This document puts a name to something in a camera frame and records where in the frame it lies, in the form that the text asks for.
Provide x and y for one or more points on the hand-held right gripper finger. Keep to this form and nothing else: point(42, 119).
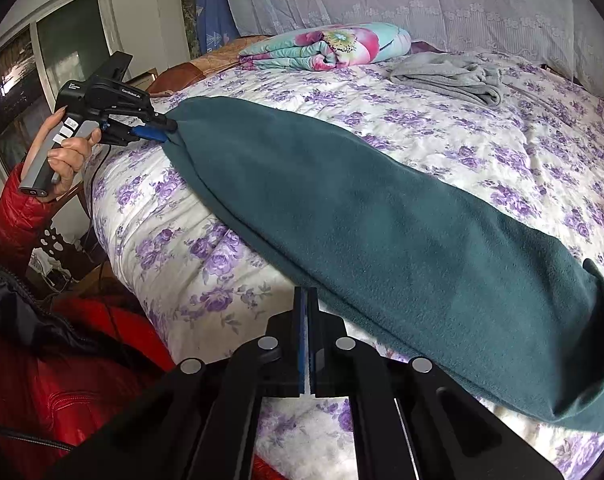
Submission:
point(302, 340)
point(313, 350)

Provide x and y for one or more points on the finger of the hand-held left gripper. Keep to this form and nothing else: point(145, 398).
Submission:
point(149, 135)
point(159, 120)

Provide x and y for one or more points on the teal fleece pants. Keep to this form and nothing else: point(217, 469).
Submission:
point(382, 260)

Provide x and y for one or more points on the person's left forearm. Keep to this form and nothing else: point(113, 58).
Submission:
point(17, 215)

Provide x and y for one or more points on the person's left hand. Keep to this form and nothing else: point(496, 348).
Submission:
point(69, 157)

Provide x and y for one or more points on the brown pillow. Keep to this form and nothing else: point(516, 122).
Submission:
point(174, 80)

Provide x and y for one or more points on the window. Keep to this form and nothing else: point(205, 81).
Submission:
point(37, 70)

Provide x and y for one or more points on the tan blanket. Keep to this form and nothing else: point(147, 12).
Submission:
point(222, 55)

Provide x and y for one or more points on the marble pattern panel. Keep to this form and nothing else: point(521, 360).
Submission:
point(191, 20)

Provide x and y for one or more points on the blue printed mattress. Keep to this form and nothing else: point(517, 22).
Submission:
point(212, 10)

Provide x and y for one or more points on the folded floral blanket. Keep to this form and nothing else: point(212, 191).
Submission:
point(332, 45)

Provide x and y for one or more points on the person's red jacket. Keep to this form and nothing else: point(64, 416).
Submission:
point(57, 400)

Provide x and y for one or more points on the bed with purple floral sheet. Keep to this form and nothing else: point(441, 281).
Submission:
point(482, 135)

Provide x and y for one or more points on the white lace cover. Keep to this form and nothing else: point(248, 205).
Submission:
point(407, 5)

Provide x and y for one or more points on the purple cloth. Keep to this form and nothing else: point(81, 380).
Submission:
point(424, 47)

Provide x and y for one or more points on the folded grey cloth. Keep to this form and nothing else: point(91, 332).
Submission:
point(447, 77)

